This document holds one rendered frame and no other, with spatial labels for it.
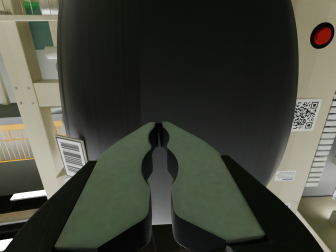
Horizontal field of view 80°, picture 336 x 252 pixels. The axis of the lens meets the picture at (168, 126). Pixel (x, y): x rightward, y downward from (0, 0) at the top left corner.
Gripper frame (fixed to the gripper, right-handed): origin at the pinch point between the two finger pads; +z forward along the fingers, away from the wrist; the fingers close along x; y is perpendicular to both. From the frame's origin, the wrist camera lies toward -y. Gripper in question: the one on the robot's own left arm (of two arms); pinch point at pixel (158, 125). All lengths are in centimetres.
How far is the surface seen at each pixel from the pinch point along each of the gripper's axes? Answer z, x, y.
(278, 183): 24, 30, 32
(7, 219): 290, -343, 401
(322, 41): 28.1, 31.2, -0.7
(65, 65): 12.2, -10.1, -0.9
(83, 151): 7.6, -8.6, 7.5
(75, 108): 9.6, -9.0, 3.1
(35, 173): 768, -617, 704
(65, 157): 8.7, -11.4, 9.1
